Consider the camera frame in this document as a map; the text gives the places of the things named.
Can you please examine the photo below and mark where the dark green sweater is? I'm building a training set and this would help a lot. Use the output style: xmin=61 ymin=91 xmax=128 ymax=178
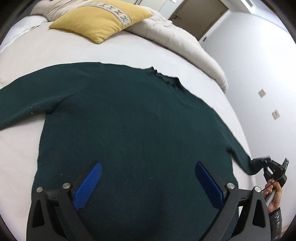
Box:
xmin=1 ymin=62 xmax=260 ymax=240

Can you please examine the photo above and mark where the black sleeve forearm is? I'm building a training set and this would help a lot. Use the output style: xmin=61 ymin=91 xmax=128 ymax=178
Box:
xmin=269 ymin=207 xmax=282 ymax=241

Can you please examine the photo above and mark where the person's right hand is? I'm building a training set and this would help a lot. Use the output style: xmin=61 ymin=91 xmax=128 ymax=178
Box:
xmin=263 ymin=180 xmax=283 ymax=213

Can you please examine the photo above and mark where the white bed sheet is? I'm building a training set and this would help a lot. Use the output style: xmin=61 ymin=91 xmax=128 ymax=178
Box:
xmin=1 ymin=23 xmax=249 ymax=240

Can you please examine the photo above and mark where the brown door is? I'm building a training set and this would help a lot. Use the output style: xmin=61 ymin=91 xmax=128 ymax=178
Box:
xmin=170 ymin=0 xmax=228 ymax=40

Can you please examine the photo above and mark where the beige duvet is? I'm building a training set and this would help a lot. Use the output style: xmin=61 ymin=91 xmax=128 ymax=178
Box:
xmin=31 ymin=1 xmax=228 ymax=91

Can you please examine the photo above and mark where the white pillow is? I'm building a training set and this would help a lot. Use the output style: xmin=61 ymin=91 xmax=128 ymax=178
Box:
xmin=1 ymin=15 xmax=48 ymax=53

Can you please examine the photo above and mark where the yellow patterned pillow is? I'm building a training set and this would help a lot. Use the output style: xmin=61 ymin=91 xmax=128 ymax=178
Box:
xmin=49 ymin=1 xmax=152 ymax=44

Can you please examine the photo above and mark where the lower wall socket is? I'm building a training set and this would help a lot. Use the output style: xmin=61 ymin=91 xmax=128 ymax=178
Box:
xmin=272 ymin=109 xmax=280 ymax=120

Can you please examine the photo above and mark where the wall socket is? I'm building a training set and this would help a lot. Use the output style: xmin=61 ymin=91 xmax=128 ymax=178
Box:
xmin=272 ymin=109 xmax=280 ymax=120
xmin=258 ymin=89 xmax=266 ymax=98

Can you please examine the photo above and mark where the upper wall socket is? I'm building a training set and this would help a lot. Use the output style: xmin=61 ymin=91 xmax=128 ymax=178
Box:
xmin=258 ymin=89 xmax=266 ymax=98

